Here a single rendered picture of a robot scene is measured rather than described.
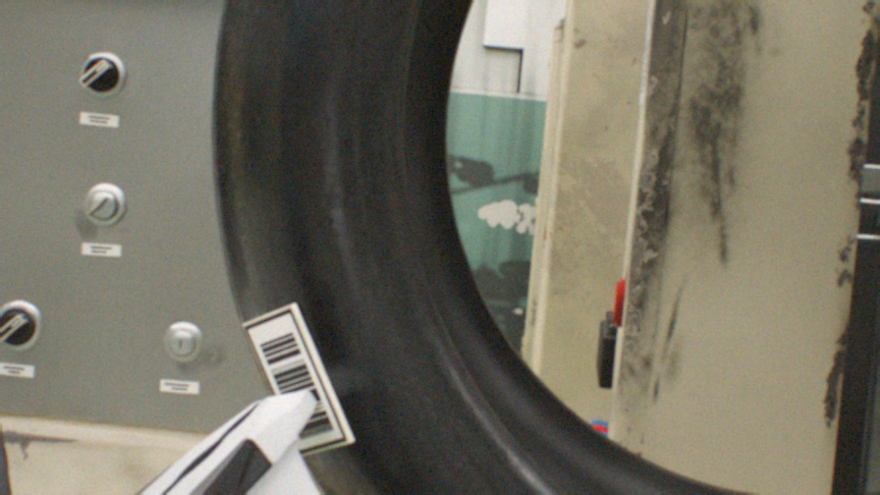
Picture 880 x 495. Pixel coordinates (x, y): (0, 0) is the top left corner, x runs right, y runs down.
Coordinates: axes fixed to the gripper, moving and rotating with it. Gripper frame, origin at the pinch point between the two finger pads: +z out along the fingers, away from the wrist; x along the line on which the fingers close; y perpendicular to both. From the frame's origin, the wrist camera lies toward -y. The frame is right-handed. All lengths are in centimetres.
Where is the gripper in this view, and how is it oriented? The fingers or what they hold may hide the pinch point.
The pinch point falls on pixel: (276, 402)
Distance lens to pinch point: 79.8
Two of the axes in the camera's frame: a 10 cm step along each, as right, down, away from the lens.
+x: 5.6, -2.5, -7.9
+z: 5.8, -5.6, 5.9
